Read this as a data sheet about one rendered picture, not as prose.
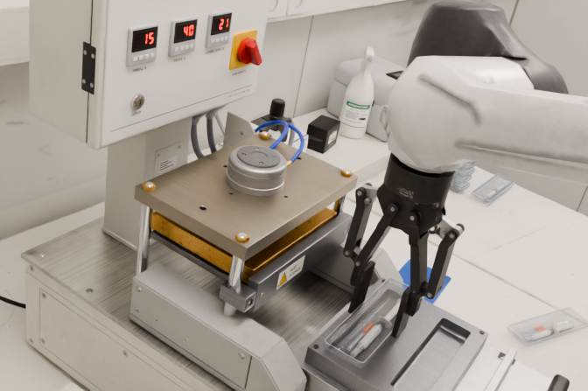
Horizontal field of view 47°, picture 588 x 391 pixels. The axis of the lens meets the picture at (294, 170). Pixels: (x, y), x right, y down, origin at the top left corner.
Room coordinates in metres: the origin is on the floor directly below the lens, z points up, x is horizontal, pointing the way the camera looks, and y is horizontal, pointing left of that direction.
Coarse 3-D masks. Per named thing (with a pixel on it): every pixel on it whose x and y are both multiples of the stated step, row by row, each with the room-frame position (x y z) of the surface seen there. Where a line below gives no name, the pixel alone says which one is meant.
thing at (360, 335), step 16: (384, 288) 0.76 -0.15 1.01; (400, 288) 0.77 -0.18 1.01; (368, 304) 0.72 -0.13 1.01; (384, 304) 0.72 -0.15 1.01; (352, 320) 0.68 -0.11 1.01; (368, 320) 0.68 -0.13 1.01; (384, 320) 0.69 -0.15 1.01; (336, 336) 0.64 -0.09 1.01; (352, 336) 0.65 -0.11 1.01; (368, 336) 0.65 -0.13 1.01; (384, 336) 0.66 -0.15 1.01; (352, 352) 0.62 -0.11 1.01; (368, 352) 0.63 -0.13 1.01
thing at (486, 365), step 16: (368, 288) 0.81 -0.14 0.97; (304, 352) 0.65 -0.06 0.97; (480, 352) 0.72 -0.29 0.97; (496, 352) 0.72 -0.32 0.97; (512, 352) 0.68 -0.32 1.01; (304, 368) 0.62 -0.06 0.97; (480, 368) 0.68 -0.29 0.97; (496, 368) 0.69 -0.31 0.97; (512, 368) 0.69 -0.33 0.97; (528, 368) 0.70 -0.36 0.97; (320, 384) 0.61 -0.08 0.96; (336, 384) 0.60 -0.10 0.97; (464, 384) 0.65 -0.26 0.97; (480, 384) 0.65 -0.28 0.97; (496, 384) 0.61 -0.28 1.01; (512, 384) 0.66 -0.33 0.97; (528, 384) 0.67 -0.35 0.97; (544, 384) 0.68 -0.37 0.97
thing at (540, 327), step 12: (552, 312) 1.13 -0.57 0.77; (564, 312) 1.13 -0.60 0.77; (576, 312) 1.14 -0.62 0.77; (516, 324) 1.06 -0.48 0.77; (528, 324) 1.07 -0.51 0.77; (540, 324) 1.08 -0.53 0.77; (552, 324) 1.09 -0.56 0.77; (564, 324) 1.10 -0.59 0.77; (576, 324) 1.10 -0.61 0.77; (528, 336) 1.03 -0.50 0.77; (540, 336) 1.04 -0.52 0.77
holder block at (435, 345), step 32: (416, 320) 0.72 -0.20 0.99; (448, 320) 0.74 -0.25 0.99; (320, 352) 0.62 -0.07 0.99; (384, 352) 0.65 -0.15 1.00; (416, 352) 0.67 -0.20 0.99; (448, 352) 0.69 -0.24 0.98; (352, 384) 0.60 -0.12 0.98; (384, 384) 0.59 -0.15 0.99; (416, 384) 0.62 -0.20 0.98; (448, 384) 0.61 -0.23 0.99
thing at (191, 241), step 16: (160, 224) 0.75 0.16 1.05; (176, 224) 0.74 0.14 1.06; (304, 224) 0.80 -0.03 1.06; (320, 224) 0.81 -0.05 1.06; (160, 240) 0.74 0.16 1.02; (176, 240) 0.73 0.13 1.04; (192, 240) 0.72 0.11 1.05; (288, 240) 0.75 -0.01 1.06; (192, 256) 0.72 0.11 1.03; (208, 256) 0.71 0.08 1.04; (224, 256) 0.69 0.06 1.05; (256, 256) 0.70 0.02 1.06; (272, 256) 0.71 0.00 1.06; (224, 272) 0.70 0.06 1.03; (256, 272) 0.68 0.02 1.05
